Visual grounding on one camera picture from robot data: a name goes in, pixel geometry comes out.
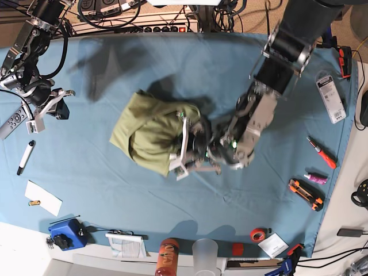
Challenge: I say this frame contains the red handled screwdriver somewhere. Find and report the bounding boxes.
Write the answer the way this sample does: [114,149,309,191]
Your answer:
[306,136,337,169]

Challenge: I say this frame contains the small red block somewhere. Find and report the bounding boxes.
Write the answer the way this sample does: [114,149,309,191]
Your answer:
[232,243,244,256]

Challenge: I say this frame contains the black cable tie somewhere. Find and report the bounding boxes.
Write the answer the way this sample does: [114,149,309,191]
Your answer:
[49,215,80,225]

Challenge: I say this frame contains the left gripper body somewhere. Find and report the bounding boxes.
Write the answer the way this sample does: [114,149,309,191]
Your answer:
[169,112,221,175]

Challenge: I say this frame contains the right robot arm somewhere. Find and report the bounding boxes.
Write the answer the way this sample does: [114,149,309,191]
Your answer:
[1,1,75,120]

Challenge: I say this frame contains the translucent plastic cup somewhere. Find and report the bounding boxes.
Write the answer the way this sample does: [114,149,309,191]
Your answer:
[192,239,219,276]

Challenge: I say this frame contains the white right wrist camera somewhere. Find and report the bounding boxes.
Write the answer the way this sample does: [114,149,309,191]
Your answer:
[26,118,45,134]

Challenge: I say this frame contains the white paper booklet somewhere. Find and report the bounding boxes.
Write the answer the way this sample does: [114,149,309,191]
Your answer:
[105,233,147,259]

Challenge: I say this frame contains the olive green t-shirt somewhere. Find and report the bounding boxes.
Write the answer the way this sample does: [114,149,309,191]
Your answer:
[110,90,201,177]

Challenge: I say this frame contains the blue table cloth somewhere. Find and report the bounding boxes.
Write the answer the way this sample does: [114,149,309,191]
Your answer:
[1,33,361,256]

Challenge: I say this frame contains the orange black utility knife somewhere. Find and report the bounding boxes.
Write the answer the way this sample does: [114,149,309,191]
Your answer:
[288,179,324,212]

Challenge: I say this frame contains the grey remote control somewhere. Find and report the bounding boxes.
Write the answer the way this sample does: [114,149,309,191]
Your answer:
[0,106,28,140]

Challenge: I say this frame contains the white square card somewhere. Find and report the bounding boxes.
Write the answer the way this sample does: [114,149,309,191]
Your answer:
[258,233,289,258]

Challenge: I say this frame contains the purple glue tube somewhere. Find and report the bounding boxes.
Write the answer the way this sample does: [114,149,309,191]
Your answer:
[304,173,328,185]

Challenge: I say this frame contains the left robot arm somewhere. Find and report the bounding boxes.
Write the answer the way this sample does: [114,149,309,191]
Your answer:
[168,1,347,179]

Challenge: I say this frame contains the white black marker pen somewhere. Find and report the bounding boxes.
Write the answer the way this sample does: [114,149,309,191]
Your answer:
[17,140,36,175]

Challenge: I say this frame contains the white paper sheet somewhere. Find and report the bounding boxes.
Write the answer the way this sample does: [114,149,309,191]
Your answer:
[25,181,63,217]

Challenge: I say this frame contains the clear plastic bit case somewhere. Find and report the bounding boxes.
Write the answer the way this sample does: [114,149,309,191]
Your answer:
[315,70,346,124]

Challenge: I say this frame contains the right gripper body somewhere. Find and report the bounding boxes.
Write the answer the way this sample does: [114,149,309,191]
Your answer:
[20,82,75,120]

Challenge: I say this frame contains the orange drink bottle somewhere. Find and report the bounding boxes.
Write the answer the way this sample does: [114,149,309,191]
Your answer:
[155,238,179,276]

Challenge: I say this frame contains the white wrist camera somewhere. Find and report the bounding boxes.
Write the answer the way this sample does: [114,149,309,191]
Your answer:
[169,160,189,181]
[26,118,45,134]

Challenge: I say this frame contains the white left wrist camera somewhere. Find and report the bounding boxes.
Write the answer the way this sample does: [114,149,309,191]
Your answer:
[169,160,189,181]

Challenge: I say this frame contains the blue orange bar clamp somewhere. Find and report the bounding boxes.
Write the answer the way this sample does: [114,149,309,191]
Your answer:
[265,243,304,276]

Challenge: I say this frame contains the orange tape roll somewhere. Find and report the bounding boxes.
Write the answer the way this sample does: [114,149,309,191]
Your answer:
[250,228,268,243]

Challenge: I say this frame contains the orange black clamp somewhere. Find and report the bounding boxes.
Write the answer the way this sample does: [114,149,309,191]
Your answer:
[339,46,352,78]

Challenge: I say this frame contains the white power strip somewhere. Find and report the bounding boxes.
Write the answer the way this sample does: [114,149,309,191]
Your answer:
[71,11,200,36]

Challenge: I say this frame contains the black power adapter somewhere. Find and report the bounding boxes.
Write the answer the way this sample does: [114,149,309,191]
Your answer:
[336,228,365,237]

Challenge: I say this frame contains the small yellow battery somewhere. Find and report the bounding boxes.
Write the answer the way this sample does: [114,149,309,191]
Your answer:
[28,201,41,206]

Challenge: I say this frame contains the blue box with knob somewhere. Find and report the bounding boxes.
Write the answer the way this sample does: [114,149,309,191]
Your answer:
[48,218,88,251]

